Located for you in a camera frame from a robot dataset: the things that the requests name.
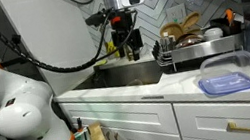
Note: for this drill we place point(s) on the stainless steel drying rack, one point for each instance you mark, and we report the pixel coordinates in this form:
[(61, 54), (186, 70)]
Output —
[(203, 51)]

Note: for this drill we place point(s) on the yellow rubber glove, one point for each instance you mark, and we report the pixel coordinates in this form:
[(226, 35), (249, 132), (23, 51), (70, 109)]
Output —
[(110, 48)]

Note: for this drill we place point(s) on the clear bottle with cap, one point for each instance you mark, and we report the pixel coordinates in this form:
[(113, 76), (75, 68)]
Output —
[(167, 43)]

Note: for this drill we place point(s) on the green sponge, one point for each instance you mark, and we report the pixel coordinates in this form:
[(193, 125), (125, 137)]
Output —
[(100, 63)]

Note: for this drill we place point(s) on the orange kitchen utensil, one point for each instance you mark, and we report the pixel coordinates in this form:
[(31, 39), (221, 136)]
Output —
[(229, 14)]

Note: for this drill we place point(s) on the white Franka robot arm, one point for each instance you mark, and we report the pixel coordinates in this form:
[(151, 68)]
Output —
[(19, 107)]

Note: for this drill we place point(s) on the round wooden bowl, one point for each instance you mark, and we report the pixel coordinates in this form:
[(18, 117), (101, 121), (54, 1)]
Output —
[(171, 29)]

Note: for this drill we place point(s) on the white ceramic bowl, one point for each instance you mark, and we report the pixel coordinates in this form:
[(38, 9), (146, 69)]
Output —
[(213, 33)]

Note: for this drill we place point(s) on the white shaker drawer front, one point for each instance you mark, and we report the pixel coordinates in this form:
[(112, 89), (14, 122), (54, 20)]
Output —
[(122, 114)]

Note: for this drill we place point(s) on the white cabinet doors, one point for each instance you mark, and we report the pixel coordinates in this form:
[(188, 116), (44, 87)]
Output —
[(233, 113)]

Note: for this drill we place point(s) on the white tall side panel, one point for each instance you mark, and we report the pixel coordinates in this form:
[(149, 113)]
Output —
[(58, 33)]

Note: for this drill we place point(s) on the wooden plate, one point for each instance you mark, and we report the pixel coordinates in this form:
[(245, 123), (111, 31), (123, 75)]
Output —
[(191, 20)]

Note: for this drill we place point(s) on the white wall outlet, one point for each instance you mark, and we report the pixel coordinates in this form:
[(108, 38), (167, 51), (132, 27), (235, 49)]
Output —
[(176, 14)]

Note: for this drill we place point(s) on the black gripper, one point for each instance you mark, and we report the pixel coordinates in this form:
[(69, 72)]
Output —
[(123, 29)]

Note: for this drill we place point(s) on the stainless steel sink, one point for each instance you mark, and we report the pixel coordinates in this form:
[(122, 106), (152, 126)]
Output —
[(122, 75)]

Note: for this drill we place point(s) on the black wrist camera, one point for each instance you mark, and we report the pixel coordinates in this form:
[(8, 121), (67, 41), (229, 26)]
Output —
[(96, 19)]

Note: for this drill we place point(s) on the copper metal bowl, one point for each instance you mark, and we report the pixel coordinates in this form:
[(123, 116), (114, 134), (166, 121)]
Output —
[(189, 40)]

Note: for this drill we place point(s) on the blue plastic container lid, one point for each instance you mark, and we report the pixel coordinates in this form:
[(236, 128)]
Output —
[(225, 86)]

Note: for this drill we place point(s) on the clear plastic food container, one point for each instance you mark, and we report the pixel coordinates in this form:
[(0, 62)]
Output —
[(228, 63)]

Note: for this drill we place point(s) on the black pan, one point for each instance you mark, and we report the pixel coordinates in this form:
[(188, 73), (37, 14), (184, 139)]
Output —
[(222, 25)]

